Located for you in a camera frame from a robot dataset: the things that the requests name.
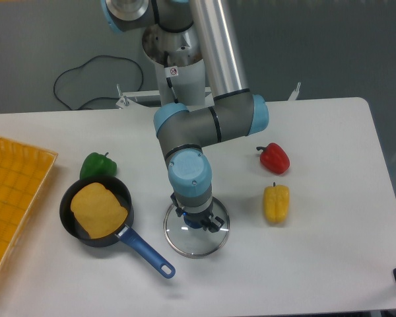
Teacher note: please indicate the yellow toast slice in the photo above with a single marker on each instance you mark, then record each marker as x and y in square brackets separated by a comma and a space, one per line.
[98, 210]

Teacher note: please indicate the glass pot lid blue knob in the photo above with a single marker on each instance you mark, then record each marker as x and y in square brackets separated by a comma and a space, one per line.
[196, 242]

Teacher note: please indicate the yellow woven basket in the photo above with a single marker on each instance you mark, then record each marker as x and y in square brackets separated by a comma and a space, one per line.
[24, 170]

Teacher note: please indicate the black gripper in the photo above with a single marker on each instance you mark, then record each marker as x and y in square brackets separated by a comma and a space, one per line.
[200, 216]

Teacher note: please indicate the white table clamp bracket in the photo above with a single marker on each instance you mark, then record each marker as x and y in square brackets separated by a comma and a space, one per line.
[295, 93]

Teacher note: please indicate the yellow bell pepper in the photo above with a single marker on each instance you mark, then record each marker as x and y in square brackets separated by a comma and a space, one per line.
[276, 200]

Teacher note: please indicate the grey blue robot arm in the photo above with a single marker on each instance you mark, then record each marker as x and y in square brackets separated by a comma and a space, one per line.
[230, 110]

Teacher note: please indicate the red bell pepper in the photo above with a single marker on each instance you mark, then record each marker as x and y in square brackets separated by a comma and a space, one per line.
[274, 158]

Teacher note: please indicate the black saucepan blue handle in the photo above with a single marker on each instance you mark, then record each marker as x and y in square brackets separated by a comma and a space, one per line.
[125, 233]

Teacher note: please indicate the green bell pepper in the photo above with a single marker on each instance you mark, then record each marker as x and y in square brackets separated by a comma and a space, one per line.
[96, 164]

